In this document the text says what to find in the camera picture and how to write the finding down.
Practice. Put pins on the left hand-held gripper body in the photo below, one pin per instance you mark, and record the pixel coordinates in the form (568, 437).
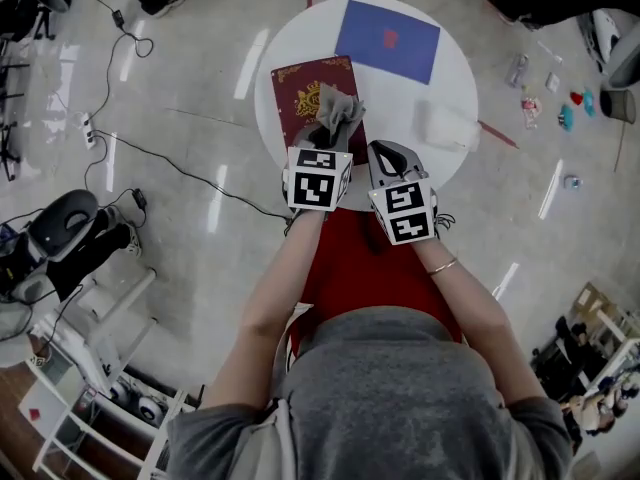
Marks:
(312, 188)

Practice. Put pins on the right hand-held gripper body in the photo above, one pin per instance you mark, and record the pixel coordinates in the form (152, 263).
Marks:
(407, 213)

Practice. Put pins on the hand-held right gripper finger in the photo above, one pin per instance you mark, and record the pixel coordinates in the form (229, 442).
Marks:
(410, 160)
(375, 168)

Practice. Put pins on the grey cleaning cloth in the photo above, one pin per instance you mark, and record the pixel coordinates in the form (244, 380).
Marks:
(340, 110)

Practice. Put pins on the maroon hardcover book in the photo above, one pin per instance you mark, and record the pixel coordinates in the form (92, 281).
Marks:
(290, 103)

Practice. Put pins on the person's left forearm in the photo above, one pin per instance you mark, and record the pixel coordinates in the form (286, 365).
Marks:
(270, 308)

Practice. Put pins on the person's right forearm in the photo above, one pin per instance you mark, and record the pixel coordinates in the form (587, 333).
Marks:
(480, 318)

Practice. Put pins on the red skirt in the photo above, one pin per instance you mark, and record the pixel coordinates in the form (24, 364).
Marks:
(360, 278)

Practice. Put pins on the blue booklet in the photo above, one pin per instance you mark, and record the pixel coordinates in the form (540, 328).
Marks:
(365, 28)

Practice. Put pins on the clear snack packet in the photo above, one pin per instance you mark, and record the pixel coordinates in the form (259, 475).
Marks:
(531, 112)

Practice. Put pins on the clear plastic bottle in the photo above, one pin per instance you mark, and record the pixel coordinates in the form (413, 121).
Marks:
(517, 70)

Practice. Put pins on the teal toy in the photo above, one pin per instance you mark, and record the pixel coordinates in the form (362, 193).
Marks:
(589, 103)
(566, 118)

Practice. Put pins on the small white box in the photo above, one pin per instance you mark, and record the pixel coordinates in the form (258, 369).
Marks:
(552, 82)

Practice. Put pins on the small plastic bottle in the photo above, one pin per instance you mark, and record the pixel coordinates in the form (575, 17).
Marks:
(573, 182)

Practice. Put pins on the black power adapter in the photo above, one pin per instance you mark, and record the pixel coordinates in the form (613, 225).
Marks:
(139, 198)
(118, 17)

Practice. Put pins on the white flat stick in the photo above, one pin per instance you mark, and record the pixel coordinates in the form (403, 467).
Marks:
(550, 52)

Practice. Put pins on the red toy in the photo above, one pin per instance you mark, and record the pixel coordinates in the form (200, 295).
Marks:
(576, 98)

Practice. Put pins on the grey t-shirt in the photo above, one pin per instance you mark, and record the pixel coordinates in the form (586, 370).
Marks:
(390, 398)

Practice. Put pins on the thin brown stick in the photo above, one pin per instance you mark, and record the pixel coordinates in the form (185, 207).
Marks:
(620, 148)

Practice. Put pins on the black mesh waste basket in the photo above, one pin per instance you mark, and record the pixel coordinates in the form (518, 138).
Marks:
(617, 105)

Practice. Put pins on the white power strip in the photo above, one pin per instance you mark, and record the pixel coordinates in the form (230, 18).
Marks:
(89, 132)

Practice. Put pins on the white rounded device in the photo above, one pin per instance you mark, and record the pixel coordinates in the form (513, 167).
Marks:
(602, 38)

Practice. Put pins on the white desk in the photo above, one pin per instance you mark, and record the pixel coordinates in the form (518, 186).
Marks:
(115, 313)

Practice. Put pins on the grey shell chair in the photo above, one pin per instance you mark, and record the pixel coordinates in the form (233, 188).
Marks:
(627, 63)

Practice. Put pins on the grey white swivel chair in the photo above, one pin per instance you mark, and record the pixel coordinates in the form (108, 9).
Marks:
(60, 223)

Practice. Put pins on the white round robot head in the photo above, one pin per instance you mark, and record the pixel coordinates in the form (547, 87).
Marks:
(151, 410)
(120, 393)

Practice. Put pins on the white shelf rack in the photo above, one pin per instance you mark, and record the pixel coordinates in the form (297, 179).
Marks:
(50, 398)

